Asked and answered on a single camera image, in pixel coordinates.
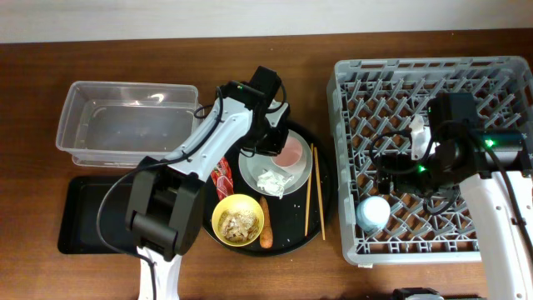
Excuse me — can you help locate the grey round plate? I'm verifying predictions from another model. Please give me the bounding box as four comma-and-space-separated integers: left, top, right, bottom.
238, 129, 313, 196

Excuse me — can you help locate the pink plastic cup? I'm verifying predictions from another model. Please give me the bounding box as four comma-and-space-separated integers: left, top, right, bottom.
272, 137, 305, 173

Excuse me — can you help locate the white tissue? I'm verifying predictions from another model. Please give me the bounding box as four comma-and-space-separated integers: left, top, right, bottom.
257, 170, 294, 199

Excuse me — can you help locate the light blue plastic cup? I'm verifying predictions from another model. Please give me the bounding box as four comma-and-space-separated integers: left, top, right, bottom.
356, 196, 391, 233

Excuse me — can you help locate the wooden chopstick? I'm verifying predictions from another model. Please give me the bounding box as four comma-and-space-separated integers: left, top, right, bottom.
313, 146, 326, 241
304, 143, 314, 237

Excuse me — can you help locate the red snack wrapper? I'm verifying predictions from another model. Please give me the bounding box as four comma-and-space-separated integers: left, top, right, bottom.
211, 157, 234, 201

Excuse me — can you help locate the yellow bowl with food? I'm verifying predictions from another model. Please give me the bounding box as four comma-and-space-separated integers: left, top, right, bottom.
212, 194, 264, 247

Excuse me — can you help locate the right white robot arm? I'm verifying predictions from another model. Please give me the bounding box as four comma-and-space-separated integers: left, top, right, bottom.
369, 93, 532, 299

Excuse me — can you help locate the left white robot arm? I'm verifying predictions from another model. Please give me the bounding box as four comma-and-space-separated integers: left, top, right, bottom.
125, 66, 290, 299

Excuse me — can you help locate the grey dishwasher rack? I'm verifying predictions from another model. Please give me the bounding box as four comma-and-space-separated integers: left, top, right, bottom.
326, 56, 532, 268

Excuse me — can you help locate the round black serving tray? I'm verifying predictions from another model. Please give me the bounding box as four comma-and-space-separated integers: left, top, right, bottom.
202, 121, 338, 257

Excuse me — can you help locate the orange carrot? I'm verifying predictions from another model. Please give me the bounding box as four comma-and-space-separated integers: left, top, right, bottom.
260, 196, 273, 248

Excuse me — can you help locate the clear plastic bin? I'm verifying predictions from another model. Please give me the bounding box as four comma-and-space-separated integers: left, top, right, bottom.
56, 81, 201, 168

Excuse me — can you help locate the black rectangular tray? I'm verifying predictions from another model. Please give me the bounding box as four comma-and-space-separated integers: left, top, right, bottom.
57, 176, 136, 254

